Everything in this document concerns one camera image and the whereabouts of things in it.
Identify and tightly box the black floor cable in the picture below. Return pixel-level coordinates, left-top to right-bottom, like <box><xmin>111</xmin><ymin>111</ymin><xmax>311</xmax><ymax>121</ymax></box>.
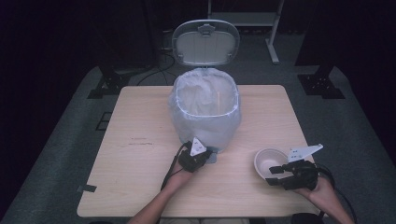
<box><xmin>135</xmin><ymin>46</ymin><xmax>180</xmax><ymax>87</ymax></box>

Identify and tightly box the black stand with base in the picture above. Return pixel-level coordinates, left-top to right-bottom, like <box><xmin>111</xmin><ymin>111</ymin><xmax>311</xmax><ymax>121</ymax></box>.
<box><xmin>87</xmin><ymin>0</ymin><xmax>163</xmax><ymax>100</ymax></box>
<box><xmin>294</xmin><ymin>0</ymin><xmax>346</xmax><ymax>100</ymax></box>

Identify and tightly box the person's right hand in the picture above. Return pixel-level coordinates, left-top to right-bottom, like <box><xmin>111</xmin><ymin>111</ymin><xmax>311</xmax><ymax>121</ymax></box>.
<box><xmin>294</xmin><ymin>175</ymin><xmax>339</xmax><ymax>211</ymax></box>

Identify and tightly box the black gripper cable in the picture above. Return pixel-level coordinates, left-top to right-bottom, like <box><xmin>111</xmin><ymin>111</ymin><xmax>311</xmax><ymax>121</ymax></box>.
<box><xmin>160</xmin><ymin>142</ymin><xmax>190</xmax><ymax>191</ymax></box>
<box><xmin>317</xmin><ymin>163</ymin><xmax>359</xmax><ymax>224</ymax></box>

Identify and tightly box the white disposable bowl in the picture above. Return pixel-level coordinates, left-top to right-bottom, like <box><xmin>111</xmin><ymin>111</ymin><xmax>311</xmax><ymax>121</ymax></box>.
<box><xmin>253</xmin><ymin>147</ymin><xmax>291</xmax><ymax>181</ymax></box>

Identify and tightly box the clear plastic bin liner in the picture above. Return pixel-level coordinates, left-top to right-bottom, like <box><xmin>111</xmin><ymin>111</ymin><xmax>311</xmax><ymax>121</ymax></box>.
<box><xmin>168</xmin><ymin>67</ymin><xmax>243</xmax><ymax>153</ymax></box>

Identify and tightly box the grey white pedal trash can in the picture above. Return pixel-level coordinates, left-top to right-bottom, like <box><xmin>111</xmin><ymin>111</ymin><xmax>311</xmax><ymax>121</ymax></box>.
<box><xmin>169</xmin><ymin>19</ymin><xmax>243</xmax><ymax>164</ymax></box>

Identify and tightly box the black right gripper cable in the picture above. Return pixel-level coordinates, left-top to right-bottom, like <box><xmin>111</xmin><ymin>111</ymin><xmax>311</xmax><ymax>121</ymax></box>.
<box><xmin>317</xmin><ymin>163</ymin><xmax>359</xmax><ymax>224</ymax></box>

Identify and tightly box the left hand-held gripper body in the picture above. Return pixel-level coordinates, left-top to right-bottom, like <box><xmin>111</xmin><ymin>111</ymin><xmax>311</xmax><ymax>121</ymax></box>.
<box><xmin>177</xmin><ymin>136</ymin><xmax>215</xmax><ymax>174</ymax></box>

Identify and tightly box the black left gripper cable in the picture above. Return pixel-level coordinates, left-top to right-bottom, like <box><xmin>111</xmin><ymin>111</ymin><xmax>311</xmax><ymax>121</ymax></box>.
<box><xmin>160</xmin><ymin>142</ymin><xmax>190</xmax><ymax>191</ymax></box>

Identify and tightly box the white metal stand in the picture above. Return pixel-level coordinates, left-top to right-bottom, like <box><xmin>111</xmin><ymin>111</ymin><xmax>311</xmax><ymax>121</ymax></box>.
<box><xmin>206</xmin><ymin>0</ymin><xmax>286</xmax><ymax>65</ymax></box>

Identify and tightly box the person's left hand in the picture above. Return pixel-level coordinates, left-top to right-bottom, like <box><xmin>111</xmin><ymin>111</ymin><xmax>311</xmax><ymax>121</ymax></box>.
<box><xmin>165</xmin><ymin>161</ymin><xmax>194</xmax><ymax>189</ymax></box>

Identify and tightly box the black stool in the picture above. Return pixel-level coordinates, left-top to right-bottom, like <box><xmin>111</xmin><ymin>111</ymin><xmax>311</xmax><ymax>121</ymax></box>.
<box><xmin>290</xmin><ymin>211</ymin><xmax>325</xmax><ymax>224</ymax></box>

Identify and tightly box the dark tape piece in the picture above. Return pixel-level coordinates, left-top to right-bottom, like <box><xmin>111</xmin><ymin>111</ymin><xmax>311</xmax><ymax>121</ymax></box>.
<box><xmin>76</xmin><ymin>184</ymin><xmax>98</xmax><ymax>193</ymax></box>

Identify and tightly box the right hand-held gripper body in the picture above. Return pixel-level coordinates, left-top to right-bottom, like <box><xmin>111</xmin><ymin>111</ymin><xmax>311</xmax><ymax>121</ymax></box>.
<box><xmin>281</xmin><ymin>143</ymin><xmax>324</xmax><ymax>191</ymax></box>

